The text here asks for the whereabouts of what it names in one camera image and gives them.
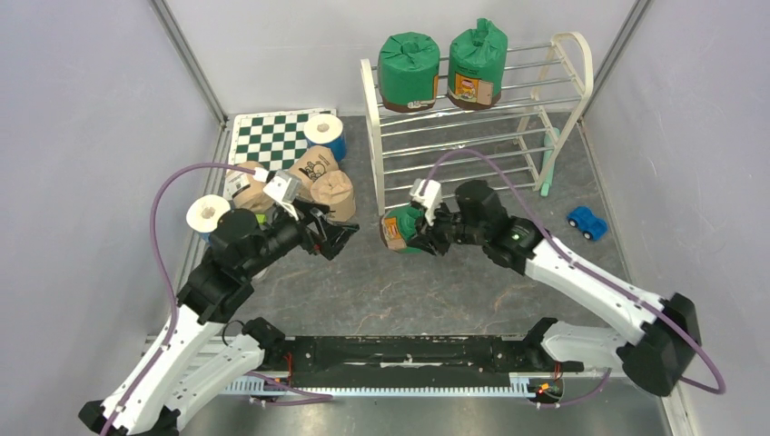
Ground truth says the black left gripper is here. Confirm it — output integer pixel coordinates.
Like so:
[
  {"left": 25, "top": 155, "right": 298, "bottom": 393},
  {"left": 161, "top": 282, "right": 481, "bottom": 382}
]
[{"left": 243, "top": 198, "right": 360, "bottom": 277}]

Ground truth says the green brown roll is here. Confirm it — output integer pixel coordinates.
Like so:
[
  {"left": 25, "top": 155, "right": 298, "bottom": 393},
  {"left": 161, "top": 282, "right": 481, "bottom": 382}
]
[{"left": 380, "top": 205, "right": 424, "bottom": 253}]

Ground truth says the brown paper roll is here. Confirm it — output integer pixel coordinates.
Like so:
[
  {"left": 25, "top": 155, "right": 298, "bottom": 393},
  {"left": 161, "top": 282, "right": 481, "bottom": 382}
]
[{"left": 311, "top": 170, "right": 356, "bottom": 222}]

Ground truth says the green paper roll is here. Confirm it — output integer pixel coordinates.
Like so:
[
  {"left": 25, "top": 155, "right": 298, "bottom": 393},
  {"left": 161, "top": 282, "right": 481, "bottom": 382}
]
[{"left": 447, "top": 18, "right": 508, "bottom": 110}]

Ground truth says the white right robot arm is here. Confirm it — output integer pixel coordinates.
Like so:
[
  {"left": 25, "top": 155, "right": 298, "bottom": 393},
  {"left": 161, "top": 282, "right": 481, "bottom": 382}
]
[{"left": 408, "top": 179, "right": 701, "bottom": 397}]

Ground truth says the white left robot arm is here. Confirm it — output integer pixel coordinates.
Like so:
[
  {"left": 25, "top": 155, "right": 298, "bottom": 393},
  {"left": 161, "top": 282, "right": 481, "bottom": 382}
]
[{"left": 78, "top": 201, "right": 360, "bottom": 435}]

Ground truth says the cream metal shelf rack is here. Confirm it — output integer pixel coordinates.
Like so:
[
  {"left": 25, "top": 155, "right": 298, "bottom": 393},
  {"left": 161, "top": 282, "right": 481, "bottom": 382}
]
[{"left": 360, "top": 32, "right": 595, "bottom": 213}]

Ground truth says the green roll on shelf left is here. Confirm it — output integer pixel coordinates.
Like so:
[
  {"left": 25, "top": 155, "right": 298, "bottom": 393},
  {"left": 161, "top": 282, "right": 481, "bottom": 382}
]
[{"left": 377, "top": 32, "right": 440, "bottom": 113}]

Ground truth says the brown roll with cartoon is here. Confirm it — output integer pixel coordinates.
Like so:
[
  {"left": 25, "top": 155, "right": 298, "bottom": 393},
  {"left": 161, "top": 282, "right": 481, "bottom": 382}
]
[{"left": 288, "top": 145, "right": 340, "bottom": 200}]

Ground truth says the brown roll with label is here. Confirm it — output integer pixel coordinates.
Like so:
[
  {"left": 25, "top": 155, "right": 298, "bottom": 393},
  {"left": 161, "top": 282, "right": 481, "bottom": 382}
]
[{"left": 223, "top": 170, "right": 274, "bottom": 213}]

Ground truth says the blue white roll rear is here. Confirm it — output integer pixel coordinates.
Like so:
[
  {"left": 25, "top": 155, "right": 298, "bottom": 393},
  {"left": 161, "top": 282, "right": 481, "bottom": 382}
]
[{"left": 303, "top": 114, "right": 347, "bottom": 162}]

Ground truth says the blue white roll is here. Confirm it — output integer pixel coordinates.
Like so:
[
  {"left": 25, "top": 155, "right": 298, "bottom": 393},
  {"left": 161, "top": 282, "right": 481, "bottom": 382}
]
[
  {"left": 303, "top": 114, "right": 347, "bottom": 162},
  {"left": 185, "top": 194, "right": 231, "bottom": 243}
]

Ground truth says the green white chessboard mat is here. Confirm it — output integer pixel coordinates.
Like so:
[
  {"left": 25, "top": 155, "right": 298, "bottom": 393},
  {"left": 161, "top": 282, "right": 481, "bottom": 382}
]
[{"left": 228, "top": 108, "right": 336, "bottom": 171}]

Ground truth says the blue white roll front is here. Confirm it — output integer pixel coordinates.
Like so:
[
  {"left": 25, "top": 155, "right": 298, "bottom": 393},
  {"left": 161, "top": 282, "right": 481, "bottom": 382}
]
[{"left": 185, "top": 194, "right": 231, "bottom": 243}]

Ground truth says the blue toy car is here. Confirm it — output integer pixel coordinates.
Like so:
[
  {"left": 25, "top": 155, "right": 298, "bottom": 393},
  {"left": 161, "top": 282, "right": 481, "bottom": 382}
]
[{"left": 567, "top": 206, "right": 609, "bottom": 241}]

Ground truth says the mint green stick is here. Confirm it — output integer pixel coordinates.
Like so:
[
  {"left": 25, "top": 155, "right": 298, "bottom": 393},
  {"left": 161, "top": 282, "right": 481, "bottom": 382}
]
[{"left": 539, "top": 127, "right": 562, "bottom": 199}]

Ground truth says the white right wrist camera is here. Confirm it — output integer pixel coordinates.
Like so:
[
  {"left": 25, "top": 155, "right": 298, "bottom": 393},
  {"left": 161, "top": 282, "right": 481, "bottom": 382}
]
[{"left": 410, "top": 178, "right": 442, "bottom": 226}]

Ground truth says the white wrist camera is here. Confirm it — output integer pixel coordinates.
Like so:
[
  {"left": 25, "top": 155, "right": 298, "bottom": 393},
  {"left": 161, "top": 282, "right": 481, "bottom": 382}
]
[
  {"left": 410, "top": 178, "right": 442, "bottom": 226},
  {"left": 253, "top": 168, "right": 301, "bottom": 222}
]

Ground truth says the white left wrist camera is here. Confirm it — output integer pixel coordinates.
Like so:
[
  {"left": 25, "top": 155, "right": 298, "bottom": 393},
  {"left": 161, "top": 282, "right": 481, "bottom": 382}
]
[{"left": 253, "top": 168, "right": 301, "bottom": 222}]

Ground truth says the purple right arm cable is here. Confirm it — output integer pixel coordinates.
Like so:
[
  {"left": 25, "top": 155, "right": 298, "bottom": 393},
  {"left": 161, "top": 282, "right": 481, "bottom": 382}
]
[{"left": 425, "top": 147, "right": 727, "bottom": 396}]

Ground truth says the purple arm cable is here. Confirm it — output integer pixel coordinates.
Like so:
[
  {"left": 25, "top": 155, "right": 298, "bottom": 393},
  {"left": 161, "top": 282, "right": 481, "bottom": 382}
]
[
  {"left": 99, "top": 162, "right": 261, "bottom": 436},
  {"left": 425, "top": 147, "right": 727, "bottom": 396}
]

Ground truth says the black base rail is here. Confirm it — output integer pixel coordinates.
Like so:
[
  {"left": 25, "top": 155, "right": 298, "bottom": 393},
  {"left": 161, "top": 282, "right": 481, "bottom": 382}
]
[{"left": 247, "top": 335, "right": 585, "bottom": 398}]

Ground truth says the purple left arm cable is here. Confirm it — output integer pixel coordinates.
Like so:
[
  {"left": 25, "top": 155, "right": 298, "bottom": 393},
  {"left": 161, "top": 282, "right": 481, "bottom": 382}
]
[{"left": 99, "top": 162, "right": 261, "bottom": 436}]

